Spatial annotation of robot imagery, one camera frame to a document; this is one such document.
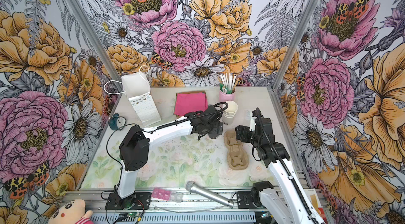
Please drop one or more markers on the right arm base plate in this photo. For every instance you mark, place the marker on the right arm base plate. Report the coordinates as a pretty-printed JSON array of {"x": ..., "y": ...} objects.
[{"x": 245, "y": 200}]

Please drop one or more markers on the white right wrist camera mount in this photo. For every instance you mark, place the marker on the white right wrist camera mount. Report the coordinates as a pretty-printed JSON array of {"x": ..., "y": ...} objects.
[{"x": 252, "y": 125}]

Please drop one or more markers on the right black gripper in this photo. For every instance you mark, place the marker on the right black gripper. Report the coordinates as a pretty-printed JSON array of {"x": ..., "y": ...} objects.
[{"x": 243, "y": 130}]

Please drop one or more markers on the bandage box red white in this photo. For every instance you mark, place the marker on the bandage box red white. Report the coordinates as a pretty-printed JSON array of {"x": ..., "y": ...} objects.
[{"x": 311, "y": 193}]

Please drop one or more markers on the pink napkin stack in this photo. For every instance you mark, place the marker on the pink napkin stack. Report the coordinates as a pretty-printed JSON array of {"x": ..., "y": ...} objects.
[{"x": 190, "y": 104}]

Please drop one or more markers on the teal alarm clock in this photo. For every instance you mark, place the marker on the teal alarm clock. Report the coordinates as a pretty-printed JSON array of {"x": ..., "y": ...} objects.
[{"x": 117, "y": 122}]

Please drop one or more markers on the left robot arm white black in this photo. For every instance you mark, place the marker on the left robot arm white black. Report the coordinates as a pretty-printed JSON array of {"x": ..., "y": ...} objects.
[{"x": 135, "y": 148}]

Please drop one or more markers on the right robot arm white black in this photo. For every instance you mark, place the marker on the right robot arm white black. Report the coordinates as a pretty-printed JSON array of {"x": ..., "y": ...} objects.
[{"x": 295, "y": 207}]

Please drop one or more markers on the silver microphone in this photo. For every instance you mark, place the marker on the silver microphone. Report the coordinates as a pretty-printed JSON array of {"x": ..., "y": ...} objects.
[{"x": 192, "y": 187}]

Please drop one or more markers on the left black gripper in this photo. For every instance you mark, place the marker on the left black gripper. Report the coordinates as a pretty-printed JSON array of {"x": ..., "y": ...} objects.
[{"x": 214, "y": 130}]

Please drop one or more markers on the pink straw holder cup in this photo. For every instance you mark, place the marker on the pink straw holder cup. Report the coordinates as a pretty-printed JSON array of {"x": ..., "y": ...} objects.
[{"x": 223, "y": 97}]

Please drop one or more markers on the pink plastic clip box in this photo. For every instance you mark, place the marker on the pink plastic clip box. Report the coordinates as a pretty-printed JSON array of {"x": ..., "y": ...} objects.
[{"x": 167, "y": 195}]

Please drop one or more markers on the white paper gift bag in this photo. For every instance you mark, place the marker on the white paper gift bag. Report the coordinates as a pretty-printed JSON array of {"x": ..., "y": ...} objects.
[{"x": 136, "y": 87}]

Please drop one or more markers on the plush doll toy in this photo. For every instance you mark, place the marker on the plush doll toy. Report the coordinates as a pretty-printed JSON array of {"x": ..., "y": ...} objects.
[{"x": 73, "y": 212}]

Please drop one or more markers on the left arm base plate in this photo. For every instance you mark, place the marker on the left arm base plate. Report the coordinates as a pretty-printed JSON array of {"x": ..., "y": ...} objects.
[{"x": 136, "y": 201}]

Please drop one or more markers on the brown pulp cup carrier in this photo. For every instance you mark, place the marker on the brown pulp cup carrier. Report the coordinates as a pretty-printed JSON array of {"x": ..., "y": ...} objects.
[{"x": 237, "y": 157}]

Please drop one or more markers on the stack of white paper cups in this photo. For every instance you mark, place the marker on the stack of white paper cups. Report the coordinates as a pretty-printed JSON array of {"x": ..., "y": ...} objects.
[{"x": 230, "y": 113}]

